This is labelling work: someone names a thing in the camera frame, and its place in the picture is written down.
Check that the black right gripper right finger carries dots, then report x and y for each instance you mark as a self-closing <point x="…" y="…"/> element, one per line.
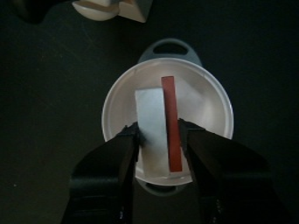
<point x="230" y="178"/>

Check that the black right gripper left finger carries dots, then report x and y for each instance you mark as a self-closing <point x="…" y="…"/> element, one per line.
<point x="102" y="175"/>

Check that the salmon sushi toy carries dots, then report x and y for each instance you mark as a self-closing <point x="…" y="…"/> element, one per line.
<point x="155" y="128"/>

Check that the white round toy food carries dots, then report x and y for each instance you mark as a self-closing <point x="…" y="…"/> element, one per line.
<point x="95" y="10"/>

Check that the cream wedge toy food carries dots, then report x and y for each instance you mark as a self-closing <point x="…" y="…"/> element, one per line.
<point x="134" y="10"/>

